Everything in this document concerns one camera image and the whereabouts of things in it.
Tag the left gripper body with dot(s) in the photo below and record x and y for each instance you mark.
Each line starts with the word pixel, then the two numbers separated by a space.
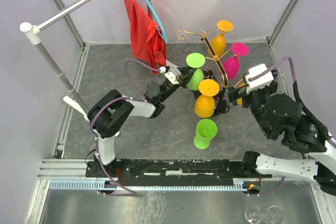
pixel 182 83

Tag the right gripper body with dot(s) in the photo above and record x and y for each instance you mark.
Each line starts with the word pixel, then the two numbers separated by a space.
pixel 256 99

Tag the orange wine glass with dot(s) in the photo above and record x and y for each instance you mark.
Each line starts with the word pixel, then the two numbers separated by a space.
pixel 218 43
pixel 240 90
pixel 205 103

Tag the green wine glass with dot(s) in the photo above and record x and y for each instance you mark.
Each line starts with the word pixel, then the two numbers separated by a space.
pixel 206 130
pixel 195 61

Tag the pink wine glass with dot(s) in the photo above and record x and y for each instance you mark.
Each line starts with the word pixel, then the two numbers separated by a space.
pixel 232 64

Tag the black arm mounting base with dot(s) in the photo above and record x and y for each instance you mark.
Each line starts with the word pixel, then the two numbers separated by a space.
pixel 183 172

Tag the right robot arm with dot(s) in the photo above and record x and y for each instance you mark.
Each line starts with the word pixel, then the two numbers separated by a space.
pixel 278 114

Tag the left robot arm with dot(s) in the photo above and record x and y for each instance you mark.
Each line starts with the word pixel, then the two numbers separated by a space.
pixel 108 115

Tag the gold wine glass rack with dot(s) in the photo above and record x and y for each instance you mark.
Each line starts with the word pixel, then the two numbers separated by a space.
pixel 221 105

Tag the clear wine glass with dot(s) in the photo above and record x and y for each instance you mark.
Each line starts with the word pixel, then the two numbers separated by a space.
pixel 268 214

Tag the red cloth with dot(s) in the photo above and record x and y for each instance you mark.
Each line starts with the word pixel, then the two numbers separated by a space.
pixel 147 43

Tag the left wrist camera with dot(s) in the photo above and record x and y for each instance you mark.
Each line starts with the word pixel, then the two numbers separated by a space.
pixel 172 74

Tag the silver clothes rail stand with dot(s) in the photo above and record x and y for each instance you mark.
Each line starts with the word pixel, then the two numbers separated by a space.
pixel 32 33

